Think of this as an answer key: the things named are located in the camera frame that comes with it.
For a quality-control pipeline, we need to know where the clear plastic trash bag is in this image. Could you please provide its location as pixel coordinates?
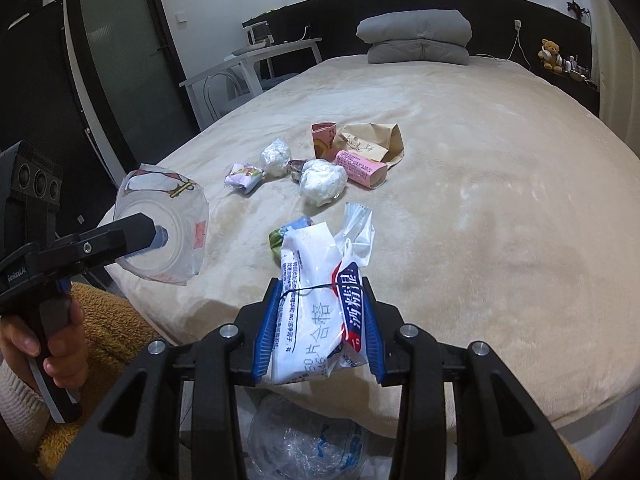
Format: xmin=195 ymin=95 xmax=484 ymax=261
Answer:
xmin=113 ymin=164 xmax=208 ymax=285

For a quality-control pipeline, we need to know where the white blue plastic wrapper pack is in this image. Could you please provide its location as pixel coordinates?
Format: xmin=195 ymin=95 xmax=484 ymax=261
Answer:
xmin=267 ymin=203 xmax=375 ymax=385

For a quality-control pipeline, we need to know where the pink biscuit box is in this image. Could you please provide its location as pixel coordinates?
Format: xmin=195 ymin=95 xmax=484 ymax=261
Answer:
xmin=334 ymin=151 xmax=387 ymax=188

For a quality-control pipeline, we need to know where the left forearm white sleeve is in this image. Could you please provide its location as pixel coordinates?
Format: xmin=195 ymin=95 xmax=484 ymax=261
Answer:
xmin=0 ymin=362 xmax=50 ymax=453

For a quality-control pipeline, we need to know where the bare left hand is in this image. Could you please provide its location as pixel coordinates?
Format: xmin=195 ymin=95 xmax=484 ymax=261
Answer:
xmin=1 ymin=299 xmax=88 ymax=391

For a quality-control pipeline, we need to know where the green red snack bag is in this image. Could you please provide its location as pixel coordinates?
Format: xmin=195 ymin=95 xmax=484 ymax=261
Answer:
xmin=268 ymin=216 xmax=314 ymax=263

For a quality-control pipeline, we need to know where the pastel purple snack wrapper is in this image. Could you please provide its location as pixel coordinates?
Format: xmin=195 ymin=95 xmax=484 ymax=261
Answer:
xmin=224 ymin=162 xmax=265 ymax=195

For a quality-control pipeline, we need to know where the brown fleece garment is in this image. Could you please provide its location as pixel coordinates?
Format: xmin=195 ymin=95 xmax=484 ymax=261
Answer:
xmin=36 ymin=283 xmax=157 ymax=479

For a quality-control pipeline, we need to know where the small crumpled white plastic ball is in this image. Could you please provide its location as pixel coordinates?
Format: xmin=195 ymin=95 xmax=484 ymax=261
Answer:
xmin=260 ymin=138 xmax=291 ymax=178

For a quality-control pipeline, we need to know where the dark maroon foil snack packet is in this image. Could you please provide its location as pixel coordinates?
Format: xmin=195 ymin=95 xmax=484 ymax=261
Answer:
xmin=288 ymin=159 xmax=306 ymax=183

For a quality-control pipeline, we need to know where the large crumpled white plastic ball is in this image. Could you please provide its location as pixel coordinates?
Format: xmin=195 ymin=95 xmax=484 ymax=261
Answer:
xmin=299 ymin=159 xmax=347 ymax=207

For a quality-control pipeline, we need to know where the white metal chair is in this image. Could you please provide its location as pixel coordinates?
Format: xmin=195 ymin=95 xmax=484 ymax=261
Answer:
xmin=202 ymin=68 xmax=252 ymax=120

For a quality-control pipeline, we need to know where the beige plush bed blanket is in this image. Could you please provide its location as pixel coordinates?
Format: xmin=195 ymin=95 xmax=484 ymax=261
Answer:
xmin=108 ymin=55 xmax=639 ymax=426

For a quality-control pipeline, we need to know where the upright pink biscuit carton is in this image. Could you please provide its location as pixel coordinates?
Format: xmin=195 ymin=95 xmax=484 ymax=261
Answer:
xmin=310 ymin=122 xmax=337 ymax=162

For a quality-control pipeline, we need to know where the dark glass door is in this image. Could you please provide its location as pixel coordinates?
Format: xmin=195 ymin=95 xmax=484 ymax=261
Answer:
xmin=65 ymin=0 xmax=198 ymax=171

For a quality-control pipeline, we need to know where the white desk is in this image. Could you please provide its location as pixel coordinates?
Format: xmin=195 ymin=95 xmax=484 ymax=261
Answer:
xmin=179 ymin=38 xmax=322 ymax=130

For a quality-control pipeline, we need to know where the brown paper bag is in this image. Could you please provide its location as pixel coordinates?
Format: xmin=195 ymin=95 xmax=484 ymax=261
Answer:
xmin=334 ymin=122 xmax=405 ymax=168

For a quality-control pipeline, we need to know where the small white appliance on desk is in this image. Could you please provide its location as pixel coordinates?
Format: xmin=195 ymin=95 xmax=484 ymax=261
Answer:
xmin=243 ymin=21 xmax=274 ymax=47

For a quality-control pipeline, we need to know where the lower grey pillow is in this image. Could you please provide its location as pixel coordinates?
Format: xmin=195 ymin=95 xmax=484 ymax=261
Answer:
xmin=368 ymin=39 xmax=470 ymax=65

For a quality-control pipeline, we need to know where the grey pillow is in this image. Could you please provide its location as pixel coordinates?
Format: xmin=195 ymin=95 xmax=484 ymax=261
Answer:
xmin=356 ymin=9 xmax=472 ymax=47
xmin=368 ymin=39 xmax=470 ymax=65

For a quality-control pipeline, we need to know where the upper grey pillow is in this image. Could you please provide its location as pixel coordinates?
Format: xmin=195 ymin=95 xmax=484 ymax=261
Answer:
xmin=356 ymin=9 xmax=472 ymax=47

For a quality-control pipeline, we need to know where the brown teddy bear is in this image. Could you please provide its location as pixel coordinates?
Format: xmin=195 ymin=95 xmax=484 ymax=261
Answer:
xmin=538 ymin=39 xmax=564 ymax=74

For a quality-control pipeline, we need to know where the black headboard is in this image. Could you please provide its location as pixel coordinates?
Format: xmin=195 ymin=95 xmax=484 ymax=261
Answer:
xmin=250 ymin=0 xmax=600 ymax=113

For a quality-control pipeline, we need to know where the dark plant on headboard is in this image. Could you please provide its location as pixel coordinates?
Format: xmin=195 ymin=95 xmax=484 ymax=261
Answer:
xmin=566 ymin=0 xmax=590 ymax=22

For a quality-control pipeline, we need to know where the white charger cable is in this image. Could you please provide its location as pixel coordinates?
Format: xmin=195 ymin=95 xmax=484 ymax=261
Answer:
xmin=474 ymin=18 xmax=533 ymax=72

